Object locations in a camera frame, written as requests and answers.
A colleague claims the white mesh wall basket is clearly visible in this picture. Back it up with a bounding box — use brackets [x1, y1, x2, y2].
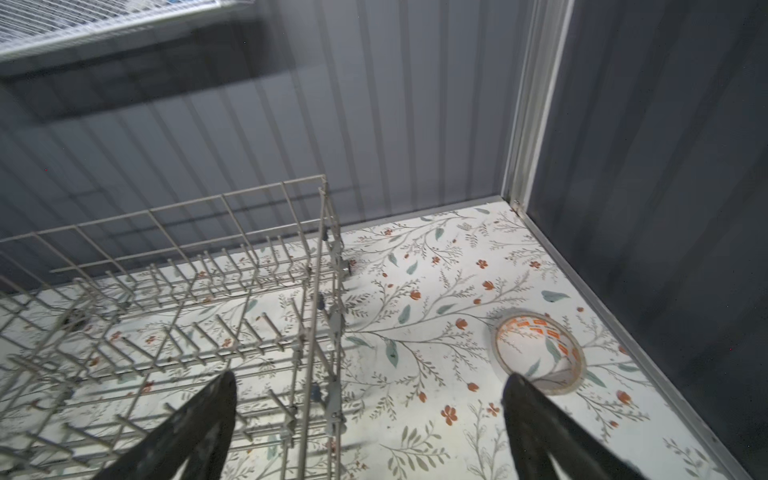
[1, 0, 242, 61]

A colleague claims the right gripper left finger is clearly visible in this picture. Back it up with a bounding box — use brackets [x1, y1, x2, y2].
[96, 370, 237, 479]

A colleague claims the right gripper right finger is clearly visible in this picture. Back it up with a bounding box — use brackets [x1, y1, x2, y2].
[502, 373, 643, 479]

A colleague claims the grey wire dish rack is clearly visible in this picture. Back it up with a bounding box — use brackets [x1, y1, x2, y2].
[1, 175, 351, 479]

